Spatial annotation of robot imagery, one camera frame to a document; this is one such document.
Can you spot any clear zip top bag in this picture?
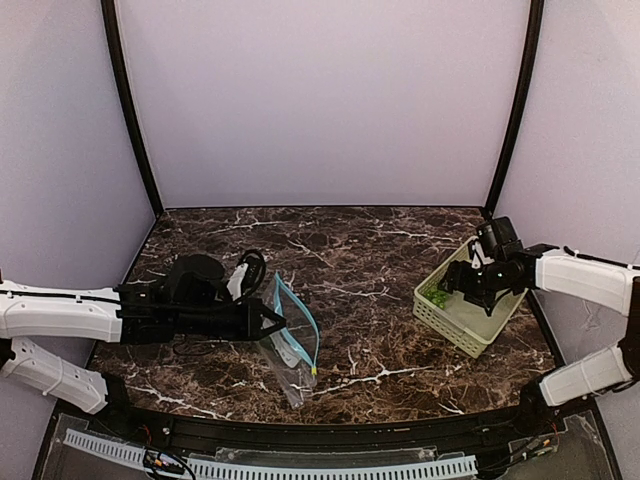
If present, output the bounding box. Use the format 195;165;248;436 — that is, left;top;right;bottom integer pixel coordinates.
258;272;320;409

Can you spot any bunch of green grapes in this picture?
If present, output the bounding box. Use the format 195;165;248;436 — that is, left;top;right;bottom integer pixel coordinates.
424;289;450;309

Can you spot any black left corner post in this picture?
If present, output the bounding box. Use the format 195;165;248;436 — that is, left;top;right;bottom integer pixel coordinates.
100;0;165;218

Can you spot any black front table rail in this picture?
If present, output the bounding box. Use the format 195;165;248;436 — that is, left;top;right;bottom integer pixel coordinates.
89;399;591;456

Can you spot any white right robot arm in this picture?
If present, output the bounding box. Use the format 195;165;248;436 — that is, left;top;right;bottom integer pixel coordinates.
438;242;639;407

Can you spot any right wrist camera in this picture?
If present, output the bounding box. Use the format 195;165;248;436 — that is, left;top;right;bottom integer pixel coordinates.
469;216;524;269

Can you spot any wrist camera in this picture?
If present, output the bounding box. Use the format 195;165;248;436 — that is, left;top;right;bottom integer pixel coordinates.
227;249;266;302
469;216;524;269

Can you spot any white slotted cable duct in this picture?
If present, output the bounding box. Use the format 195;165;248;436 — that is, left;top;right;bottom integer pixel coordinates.
63;428;478;479

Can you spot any black corner frame post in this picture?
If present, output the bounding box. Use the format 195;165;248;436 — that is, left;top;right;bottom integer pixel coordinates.
482;0;545;219

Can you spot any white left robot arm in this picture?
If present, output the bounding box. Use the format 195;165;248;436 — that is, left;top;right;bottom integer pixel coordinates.
1;280;286;414

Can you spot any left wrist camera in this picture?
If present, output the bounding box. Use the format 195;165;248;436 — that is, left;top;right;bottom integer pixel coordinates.
227;249;266;302

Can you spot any cream perforated plastic basket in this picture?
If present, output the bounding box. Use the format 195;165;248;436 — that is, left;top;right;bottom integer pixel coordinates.
413;237;526;359

